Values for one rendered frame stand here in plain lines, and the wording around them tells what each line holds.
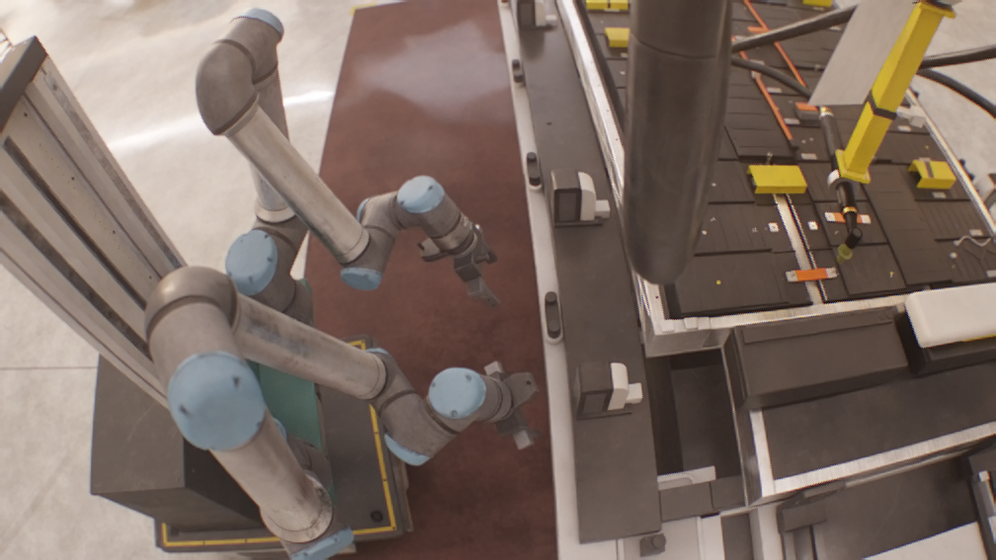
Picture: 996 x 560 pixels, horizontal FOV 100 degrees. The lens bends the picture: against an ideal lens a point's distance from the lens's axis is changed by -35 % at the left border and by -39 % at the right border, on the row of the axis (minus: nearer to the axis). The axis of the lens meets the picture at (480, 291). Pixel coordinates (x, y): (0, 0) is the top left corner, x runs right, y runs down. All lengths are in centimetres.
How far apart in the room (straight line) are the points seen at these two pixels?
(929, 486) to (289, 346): 154
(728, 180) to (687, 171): 130
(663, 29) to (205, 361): 57
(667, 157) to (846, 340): 107
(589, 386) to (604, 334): 23
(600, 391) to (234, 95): 86
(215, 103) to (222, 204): 209
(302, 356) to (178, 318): 31
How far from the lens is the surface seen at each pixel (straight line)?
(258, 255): 147
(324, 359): 100
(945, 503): 173
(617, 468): 125
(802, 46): 220
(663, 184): 24
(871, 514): 157
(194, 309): 71
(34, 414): 328
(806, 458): 125
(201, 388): 65
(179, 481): 151
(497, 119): 306
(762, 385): 114
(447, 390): 110
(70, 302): 98
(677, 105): 21
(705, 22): 20
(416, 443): 114
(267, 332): 88
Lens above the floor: 208
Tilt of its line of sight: 58 degrees down
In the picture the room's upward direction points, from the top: 8 degrees counter-clockwise
